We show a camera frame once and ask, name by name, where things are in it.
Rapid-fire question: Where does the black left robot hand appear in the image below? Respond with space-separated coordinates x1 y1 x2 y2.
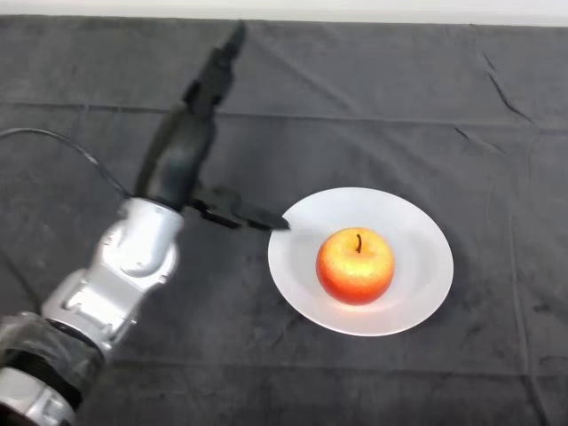
134 19 292 232

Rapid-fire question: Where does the red yellow apple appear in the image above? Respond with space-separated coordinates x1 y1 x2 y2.
315 227 397 307

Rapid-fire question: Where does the black cloth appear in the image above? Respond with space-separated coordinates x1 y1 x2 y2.
0 13 568 426

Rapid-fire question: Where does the white round plate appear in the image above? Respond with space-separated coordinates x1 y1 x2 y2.
267 186 454 337

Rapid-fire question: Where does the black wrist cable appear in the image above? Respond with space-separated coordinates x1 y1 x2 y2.
0 128 134 199

